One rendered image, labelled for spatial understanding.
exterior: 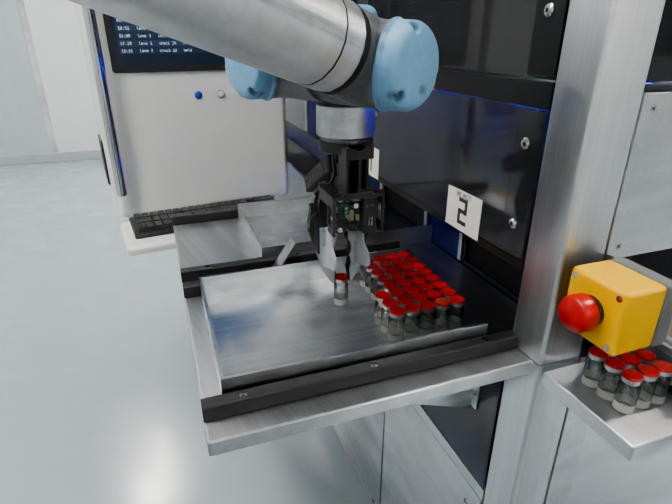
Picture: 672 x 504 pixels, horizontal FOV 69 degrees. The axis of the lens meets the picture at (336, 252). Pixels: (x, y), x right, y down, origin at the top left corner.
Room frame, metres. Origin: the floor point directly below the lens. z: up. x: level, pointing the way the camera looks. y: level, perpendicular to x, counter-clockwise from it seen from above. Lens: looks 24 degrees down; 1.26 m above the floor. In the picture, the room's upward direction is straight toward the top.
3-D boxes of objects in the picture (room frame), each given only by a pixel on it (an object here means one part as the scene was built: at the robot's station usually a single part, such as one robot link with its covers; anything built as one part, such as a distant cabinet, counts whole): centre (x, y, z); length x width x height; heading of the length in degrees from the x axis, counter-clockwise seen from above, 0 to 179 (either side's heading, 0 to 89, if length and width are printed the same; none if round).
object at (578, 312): (0.44, -0.25, 0.99); 0.04 x 0.04 x 0.04; 20
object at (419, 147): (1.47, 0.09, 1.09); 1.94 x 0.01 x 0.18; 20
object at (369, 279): (0.64, -0.08, 0.90); 0.18 x 0.02 x 0.05; 19
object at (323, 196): (0.63, -0.02, 1.07); 0.09 x 0.08 x 0.12; 19
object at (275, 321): (0.61, 0.01, 0.90); 0.34 x 0.26 x 0.04; 109
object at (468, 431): (1.49, 0.10, 0.73); 1.98 x 0.01 x 0.25; 20
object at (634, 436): (0.45, -0.34, 0.87); 0.14 x 0.13 x 0.02; 110
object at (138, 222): (1.24, 0.34, 0.82); 0.40 x 0.14 x 0.02; 117
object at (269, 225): (0.97, 0.01, 0.90); 0.34 x 0.26 x 0.04; 110
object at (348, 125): (0.64, -0.02, 1.15); 0.08 x 0.08 x 0.05
